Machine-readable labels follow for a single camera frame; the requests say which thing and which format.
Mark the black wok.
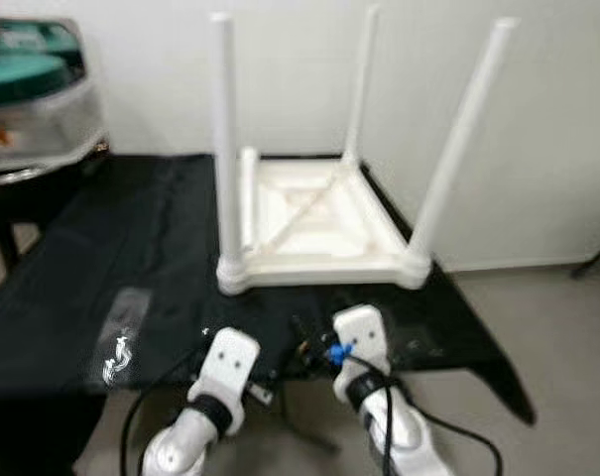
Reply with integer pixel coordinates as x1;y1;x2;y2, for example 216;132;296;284
0;139;113;191

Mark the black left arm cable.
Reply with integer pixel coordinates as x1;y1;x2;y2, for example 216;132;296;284
120;352;213;476

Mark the green pot lid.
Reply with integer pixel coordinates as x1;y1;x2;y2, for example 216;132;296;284
0;48;83;107

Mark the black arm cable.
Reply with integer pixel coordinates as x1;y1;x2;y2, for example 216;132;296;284
322;340;506;476
120;352;213;476

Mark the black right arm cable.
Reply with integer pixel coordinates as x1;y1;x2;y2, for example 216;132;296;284
322;340;506;476

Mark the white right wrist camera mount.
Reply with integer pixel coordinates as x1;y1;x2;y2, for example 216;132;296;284
330;304;393;390

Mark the white ribbed plastic tabletop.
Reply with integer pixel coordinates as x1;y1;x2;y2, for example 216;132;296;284
214;148;435;297

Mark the black tablecloth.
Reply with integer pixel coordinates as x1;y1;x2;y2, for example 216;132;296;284
0;151;538;476

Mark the black folding chair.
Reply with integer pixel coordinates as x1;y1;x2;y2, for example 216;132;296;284
571;236;600;281

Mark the stainless steel container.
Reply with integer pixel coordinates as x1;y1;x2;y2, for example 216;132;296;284
0;18;109;177

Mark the white plastic table leg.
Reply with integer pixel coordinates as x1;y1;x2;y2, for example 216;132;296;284
406;16;520;286
340;4;381;167
209;11;248;291
237;148;262;251

